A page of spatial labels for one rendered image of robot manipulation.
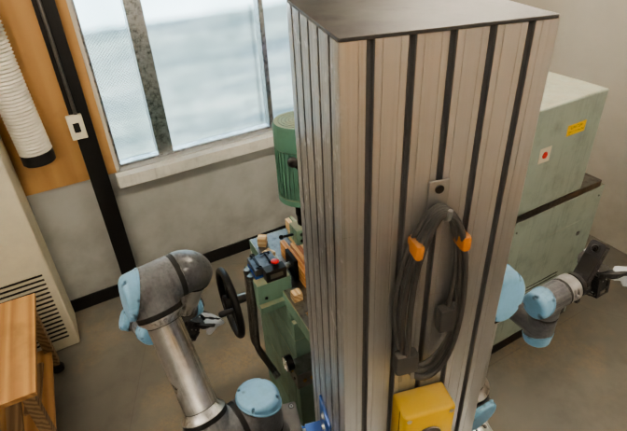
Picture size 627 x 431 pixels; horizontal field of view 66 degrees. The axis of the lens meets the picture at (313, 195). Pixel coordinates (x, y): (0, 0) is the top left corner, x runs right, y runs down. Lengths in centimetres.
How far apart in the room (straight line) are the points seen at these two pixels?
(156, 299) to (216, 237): 220
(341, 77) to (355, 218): 17
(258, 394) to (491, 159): 95
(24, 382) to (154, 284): 125
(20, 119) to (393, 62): 229
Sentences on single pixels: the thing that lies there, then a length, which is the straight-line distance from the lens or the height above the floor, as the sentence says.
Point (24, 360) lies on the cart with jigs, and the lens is 249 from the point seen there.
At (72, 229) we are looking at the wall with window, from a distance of 314.
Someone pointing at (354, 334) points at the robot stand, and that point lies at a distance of 71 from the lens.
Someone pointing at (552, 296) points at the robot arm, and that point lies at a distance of 140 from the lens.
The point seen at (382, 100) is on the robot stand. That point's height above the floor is 196.
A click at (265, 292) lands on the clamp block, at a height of 92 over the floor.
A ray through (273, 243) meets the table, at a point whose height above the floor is 90.
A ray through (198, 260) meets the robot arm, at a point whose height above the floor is 137.
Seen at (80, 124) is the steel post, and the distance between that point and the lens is 276.
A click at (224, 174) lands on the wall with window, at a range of 320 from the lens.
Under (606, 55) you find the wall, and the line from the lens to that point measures 362.
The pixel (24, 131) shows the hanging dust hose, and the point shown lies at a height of 127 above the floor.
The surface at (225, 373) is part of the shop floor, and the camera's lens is 279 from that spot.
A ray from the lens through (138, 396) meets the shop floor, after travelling 284.
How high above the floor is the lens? 214
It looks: 32 degrees down
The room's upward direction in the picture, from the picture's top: 3 degrees counter-clockwise
